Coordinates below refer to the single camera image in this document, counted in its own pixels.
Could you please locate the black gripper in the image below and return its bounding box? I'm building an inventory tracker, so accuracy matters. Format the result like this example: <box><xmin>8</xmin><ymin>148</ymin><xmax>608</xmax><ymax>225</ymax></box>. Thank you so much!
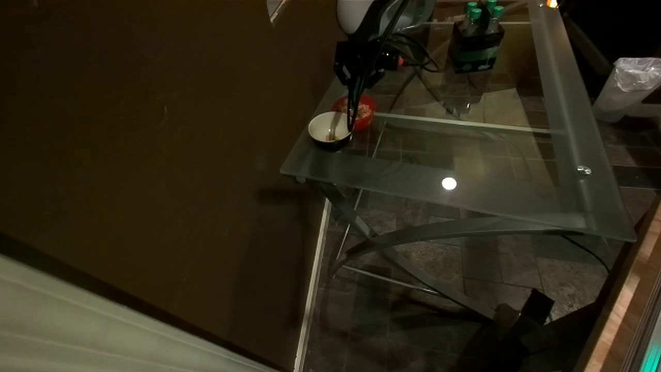
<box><xmin>332</xmin><ymin>35</ymin><xmax>408</xmax><ymax>133</ymax></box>

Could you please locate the pink-red plastic bowl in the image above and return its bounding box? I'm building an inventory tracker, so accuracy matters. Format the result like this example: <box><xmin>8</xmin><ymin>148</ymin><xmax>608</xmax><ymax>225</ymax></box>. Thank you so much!
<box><xmin>334</xmin><ymin>94</ymin><xmax>380</xmax><ymax>135</ymax></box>

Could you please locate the white ceramic bowl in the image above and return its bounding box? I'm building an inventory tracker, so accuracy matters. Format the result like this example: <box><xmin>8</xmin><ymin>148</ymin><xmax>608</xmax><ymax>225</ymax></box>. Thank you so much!
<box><xmin>305</xmin><ymin>110</ymin><xmax>355</xmax><ymax>148</ymax></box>

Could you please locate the dark green bottle carton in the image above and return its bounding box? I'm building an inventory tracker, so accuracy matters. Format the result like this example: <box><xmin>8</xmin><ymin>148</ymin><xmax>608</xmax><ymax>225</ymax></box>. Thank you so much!
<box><xmin>448</xmin><ymin>17</ymin><xmax>507</xmax><ymax>75</ymax></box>

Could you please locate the glass desk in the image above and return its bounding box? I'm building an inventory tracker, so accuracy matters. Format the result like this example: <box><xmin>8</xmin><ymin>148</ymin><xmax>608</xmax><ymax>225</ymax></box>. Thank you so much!
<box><xmin>323</xmin><ymin>0</ymin><xmax>621</xmax><ymax>326</ymax></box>

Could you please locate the green cap clear bottle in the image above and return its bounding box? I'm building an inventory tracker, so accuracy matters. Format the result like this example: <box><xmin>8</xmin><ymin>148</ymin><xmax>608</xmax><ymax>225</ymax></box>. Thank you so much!
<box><xmin>483</xmin><ymin>0</ymin><xmax>507</xmax><ymax>33</ymax></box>
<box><xmin>459</xmin><ymin>0</ymin><xmax>485</xmax><ymax>38</ymax></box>

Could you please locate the black floor stand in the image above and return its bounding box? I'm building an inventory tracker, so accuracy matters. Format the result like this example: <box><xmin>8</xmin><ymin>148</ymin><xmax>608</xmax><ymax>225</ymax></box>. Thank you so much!
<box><xmin>453</xmin><ymin>287</ymin><xmax>574</xmax><ymax>372</ymax></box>

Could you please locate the white panel door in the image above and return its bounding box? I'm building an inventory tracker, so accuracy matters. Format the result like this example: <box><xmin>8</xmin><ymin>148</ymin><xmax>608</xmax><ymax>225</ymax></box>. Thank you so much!
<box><xmin>0</xmin><ymin>253</ymin><xmax>278</xmax><ymax>372</ymax></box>

